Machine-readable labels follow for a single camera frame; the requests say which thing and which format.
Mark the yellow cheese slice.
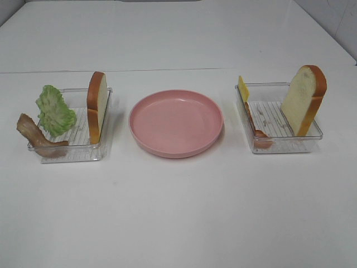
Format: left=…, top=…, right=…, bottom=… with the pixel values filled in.
left=238, top=75, right=250, bottom=108

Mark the pink bacon strip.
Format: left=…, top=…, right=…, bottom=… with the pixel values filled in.
left=244, top=102, right=273, bottom=149

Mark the bread slice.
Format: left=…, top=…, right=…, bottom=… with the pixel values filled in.
left=86, top=71, right=108, bottom=144
left=281, top=65, right=327, bottom=136

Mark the green lettuce leaf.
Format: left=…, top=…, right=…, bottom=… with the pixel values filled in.
left=36, top=85, right=77, bottom=137

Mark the brown bacon strip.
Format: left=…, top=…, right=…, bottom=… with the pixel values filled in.
left=16, top=113, right=69, bottom=158

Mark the pink round plate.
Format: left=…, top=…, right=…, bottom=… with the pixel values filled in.
left=128, top=90, right=224, bottom=159

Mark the right clear plastic tray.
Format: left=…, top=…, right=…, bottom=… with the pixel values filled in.
left=235, top=82, right=323, bottom=154

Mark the clear plastic tray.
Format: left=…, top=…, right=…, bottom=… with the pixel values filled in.
left=235, top=82, right=323, bottom=154
left=27, top=87, right=112, bottom=164

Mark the left clear plastic tray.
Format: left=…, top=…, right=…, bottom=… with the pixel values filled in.
left=27, top=87, right=112, bottom=164

